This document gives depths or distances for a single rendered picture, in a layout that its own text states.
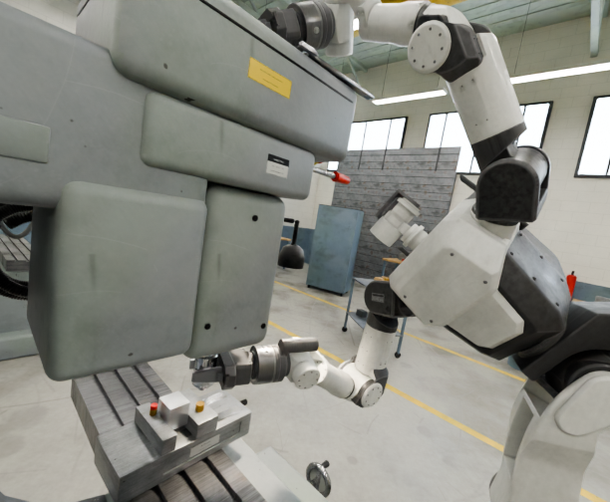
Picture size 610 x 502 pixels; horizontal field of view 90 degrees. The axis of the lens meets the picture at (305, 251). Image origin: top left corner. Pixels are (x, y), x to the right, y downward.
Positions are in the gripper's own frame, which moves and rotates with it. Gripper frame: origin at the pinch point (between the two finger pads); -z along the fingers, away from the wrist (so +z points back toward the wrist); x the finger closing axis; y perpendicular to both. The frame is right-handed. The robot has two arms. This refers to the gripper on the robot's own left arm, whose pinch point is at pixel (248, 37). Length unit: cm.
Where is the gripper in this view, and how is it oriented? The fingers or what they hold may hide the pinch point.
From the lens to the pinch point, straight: 74.2
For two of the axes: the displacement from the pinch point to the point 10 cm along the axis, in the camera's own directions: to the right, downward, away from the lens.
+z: 8.2, -4.2, 3.9
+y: -2.9, -8.9, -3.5
